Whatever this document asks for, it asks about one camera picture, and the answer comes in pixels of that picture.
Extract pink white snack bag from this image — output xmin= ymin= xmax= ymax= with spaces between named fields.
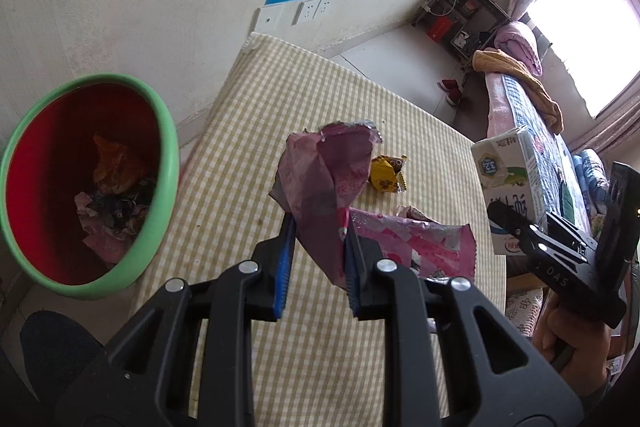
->
xmin=350 ymin=209 xmax=476 ymax=280

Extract large pink snack wrapper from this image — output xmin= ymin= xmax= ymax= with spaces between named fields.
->
xmin=270 ymin=120 xmax=382 ymax=288

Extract yellow candy wrapper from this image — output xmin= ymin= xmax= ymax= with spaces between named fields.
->
xmin=369 ymin=155 xmax=407 ymax=193

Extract white milk carton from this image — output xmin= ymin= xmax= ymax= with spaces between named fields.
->
xmin=471 ymin=127 xmax=547 ymax=230

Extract trash inside bin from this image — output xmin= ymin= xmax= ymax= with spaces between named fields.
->
xmin=75 ymin=134 xmax=156 ymax=268

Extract green red trash bin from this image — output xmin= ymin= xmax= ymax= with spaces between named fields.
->
xmin=1 ymin=72 xmax=179 ymax=300

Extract person's right hand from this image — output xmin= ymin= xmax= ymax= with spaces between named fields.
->
xmin=532 ymin=291 xmax=611 ymax=398

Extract beige checkered table cloth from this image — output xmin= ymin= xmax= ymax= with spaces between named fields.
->
xmin=132 ymin=34 xmax=506 ymax=426

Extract bed with checkered quilt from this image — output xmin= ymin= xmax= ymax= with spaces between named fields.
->
xmin=482 ymin=66 xmax=622 ymax=338

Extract red slippers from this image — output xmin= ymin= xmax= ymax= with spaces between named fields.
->
xmin=437 ymin=78 xmax=463 ymax=107

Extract mustard yellow blanket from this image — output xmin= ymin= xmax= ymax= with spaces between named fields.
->
xmin=471 ymin=49 xmax=564 ymax=134

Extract red box on shelf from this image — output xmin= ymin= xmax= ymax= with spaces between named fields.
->
xmin=426 ymin=16 xmax=454 ymax=42

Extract pink folded quilt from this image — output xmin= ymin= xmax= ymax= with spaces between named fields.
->
xmin=494 ymin=22 xmax=544 ymax=77

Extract dark shelf unit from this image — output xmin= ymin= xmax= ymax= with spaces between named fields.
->
xmin=411 ymin=0 xmax=512 ymax=65

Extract white wall switch plate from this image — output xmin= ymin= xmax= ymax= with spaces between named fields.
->
xmin=253 ymin=4 xmax=283 ymax=35

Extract white wall socket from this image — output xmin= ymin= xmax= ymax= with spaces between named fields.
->
xmin=314 ymin=0 xmax=332 ymax=18
xmin=293 ymin=0 xmax=321 ymax=25

